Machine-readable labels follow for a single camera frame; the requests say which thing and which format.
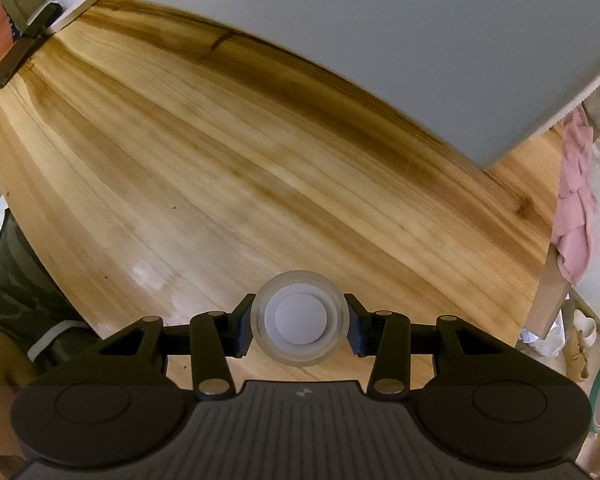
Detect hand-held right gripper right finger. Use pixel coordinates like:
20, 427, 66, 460
344, 292, 503, 397

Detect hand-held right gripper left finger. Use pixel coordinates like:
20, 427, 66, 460
97, 294, 255, 400

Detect crumpled white plastic bag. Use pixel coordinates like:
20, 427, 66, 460
520, 310, 567, 357

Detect white ceramic cup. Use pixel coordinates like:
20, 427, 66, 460
572, 309, 597, 347

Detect camouflage shorts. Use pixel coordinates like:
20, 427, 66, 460
0, 207, 102, 362

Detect pink curtain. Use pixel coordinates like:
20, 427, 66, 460
551, 107, 599, 287

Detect white wooden nightstand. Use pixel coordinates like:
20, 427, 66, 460
0, 0, 600, 171

